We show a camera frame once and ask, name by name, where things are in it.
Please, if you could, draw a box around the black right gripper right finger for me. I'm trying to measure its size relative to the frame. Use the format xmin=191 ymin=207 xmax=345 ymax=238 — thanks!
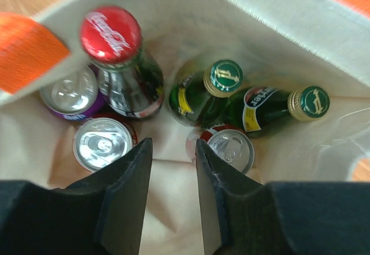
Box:
xmin=196 ymin=139 xmax=369 ymax=254

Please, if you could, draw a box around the green glass bottle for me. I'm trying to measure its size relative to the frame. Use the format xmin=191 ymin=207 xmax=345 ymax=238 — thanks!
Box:
xmin=222 ymin=86 xmax=330 ymax=138
xmin=169 ymin=59 xmax=243 ymax=128

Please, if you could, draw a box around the red soda can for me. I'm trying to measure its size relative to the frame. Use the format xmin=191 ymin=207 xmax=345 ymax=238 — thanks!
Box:
xmin=72 ymin=113 xmax=138 ymax=172
xmin=185 ymin=124 xmax=255 ymax=174

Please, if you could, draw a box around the orange bag handle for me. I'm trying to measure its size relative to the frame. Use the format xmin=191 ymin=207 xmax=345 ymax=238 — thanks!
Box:
xmin=1 ymin=12 xmax=69 ymax=94

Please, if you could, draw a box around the glass cola bottle red cap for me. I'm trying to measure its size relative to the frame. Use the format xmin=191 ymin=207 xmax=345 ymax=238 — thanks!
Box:
xmin=80 ymin=5 xmax=164 ymax=120

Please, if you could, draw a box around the purple soda can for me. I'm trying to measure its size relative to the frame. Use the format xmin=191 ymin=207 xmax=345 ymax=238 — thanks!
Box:
xmin=39 ymin=64 xmax=105 ymax=121

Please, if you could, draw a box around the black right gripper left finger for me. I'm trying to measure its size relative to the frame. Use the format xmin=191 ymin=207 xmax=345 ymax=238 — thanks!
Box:
xmin=1 ymin=138 xmax=153 ymax=254

